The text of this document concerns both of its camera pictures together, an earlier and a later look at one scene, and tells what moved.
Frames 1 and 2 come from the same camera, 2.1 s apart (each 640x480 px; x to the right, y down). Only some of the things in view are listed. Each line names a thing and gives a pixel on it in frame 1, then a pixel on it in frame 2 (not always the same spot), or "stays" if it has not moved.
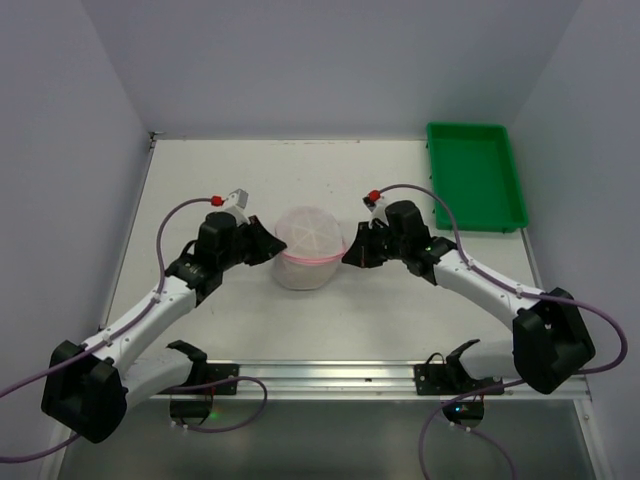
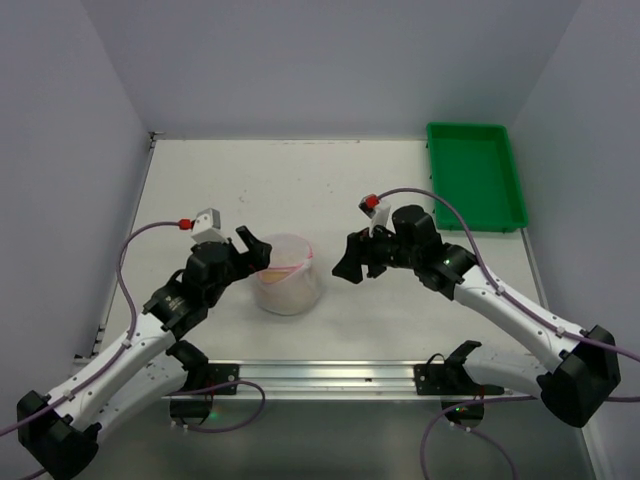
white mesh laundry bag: [314, 244] -> [291, 285]
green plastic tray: [473, 167] stays
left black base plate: [218, 372] stays
